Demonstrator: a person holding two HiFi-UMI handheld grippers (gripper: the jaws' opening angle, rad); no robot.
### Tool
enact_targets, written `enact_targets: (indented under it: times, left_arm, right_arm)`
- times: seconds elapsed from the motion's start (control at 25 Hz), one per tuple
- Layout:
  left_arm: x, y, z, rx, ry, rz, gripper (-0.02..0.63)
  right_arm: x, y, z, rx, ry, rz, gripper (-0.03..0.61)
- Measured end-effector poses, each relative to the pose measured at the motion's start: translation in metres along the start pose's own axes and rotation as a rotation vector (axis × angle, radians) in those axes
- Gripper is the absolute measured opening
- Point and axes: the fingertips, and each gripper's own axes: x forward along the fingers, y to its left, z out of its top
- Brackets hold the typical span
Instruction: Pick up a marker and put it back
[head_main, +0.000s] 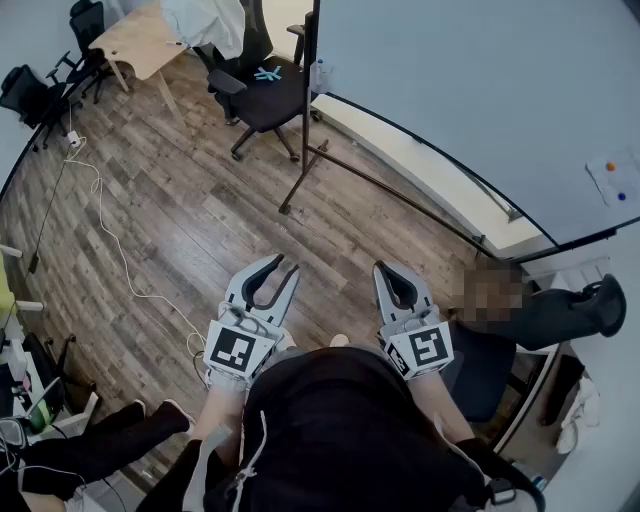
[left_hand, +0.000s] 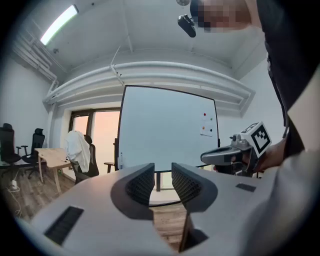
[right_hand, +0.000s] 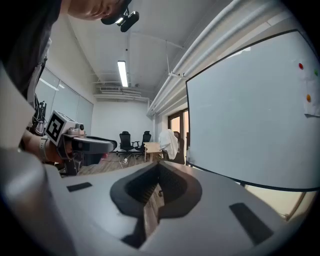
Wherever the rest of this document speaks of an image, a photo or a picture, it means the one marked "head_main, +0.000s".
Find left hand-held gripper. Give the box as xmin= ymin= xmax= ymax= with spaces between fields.
xmin=203 ymin=253 xmax=302 ymax=390

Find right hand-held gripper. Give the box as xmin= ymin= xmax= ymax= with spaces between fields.
xmin=372 ymin=260 xmax=456 ymax=382

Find person's right forearm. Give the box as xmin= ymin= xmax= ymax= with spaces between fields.
xmin=407 ymin=369 xmax=476 ymax=444

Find person's left forearm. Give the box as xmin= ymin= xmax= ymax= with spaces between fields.
xmin=192 ymin=382 xmax=251 ymax=469

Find person's grey shorts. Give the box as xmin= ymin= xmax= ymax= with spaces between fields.
xmin=269 ymin=342 xmax=391 ymax=364

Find person's black shirt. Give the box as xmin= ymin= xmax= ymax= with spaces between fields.
xmin=134 ymin=347 xmax=501 ymax=512

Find office chair with blue seat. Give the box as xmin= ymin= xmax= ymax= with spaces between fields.
xmin=444 ymin=257 xmax=628 ymax=426

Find white stool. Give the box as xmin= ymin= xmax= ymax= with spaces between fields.
xmin=524 ymin=256 xmax=612 ymax=292

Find dark brown desk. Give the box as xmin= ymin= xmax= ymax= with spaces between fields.
xmin=492 ymin=342 xmax=589 ymax=454

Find black office chair with tape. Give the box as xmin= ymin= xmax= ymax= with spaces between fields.
xmin=192 ymin=0 xmax=322 ymax=162

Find crumpled white rag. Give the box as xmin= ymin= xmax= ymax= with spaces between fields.
xmin=556 ymin=377 xmax=601 ymax=455

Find green roll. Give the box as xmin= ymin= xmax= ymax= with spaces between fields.
xmin=27 ymin=396 xmax=54 ymax=432

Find lime green stool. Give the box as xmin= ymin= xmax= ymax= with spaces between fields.
xmin=0 ymin=243 xmax=46 ymax=326

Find white cloth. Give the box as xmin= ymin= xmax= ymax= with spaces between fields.
xmin=160 ymin=0 xmax=246 ymax=62

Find light wooden desk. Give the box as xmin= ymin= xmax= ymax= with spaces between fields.
xmin=88 ymin=0 xmax=201 ymax=127

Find white wrist strap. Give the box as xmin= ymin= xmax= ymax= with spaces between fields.
xmin=204 ymin=372 xmax=249 ymax=397

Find white floor cable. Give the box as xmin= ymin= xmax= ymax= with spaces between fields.
xmin=64 ymin=144 xmax=211 ymax=389

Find white drawstring cord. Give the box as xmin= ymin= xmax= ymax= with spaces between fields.
xmin=223 ymin=409 xmax=269 ymax=501

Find grey harness strap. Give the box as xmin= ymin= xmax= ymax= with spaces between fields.
xmin=182 ymin=424 xmax=234 ymax=512
xmin=432 ymin=412 xmax=546 ymax=512

